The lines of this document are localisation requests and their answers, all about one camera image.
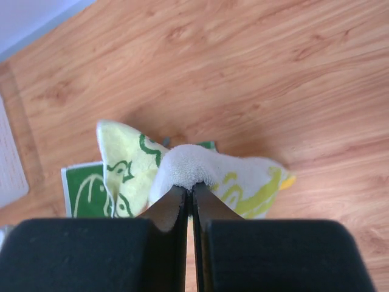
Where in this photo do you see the white yellow patterned towel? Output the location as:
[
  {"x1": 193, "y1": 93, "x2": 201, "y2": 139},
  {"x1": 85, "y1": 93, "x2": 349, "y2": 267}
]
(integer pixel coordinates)
[{"x1": 97, "y1": 120, "x2": 296, "y2": 219}]

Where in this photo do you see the green patterned towel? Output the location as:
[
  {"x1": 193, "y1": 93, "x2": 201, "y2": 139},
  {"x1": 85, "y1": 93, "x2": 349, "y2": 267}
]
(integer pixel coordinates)
[{"x1": 61, "y1": 134, "x2": 169, "y2": 218}]

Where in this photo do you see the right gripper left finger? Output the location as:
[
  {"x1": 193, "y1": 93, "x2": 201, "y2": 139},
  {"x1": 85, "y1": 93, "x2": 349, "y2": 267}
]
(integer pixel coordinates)
[{"x1": 140, "y1": 187, "x2": 187, "y2": 291}]

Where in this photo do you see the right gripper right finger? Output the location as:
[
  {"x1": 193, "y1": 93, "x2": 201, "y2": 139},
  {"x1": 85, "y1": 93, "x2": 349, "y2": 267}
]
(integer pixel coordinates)
[{"x1": 191, "y1": 182, "x2": 242, "y2": 291}]

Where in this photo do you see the white perforated plastic basket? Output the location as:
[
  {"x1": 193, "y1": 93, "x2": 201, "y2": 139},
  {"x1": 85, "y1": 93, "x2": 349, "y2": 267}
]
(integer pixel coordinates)
[{"x1": 0, "y1": 97, "x2": 29, "y2": 208}]

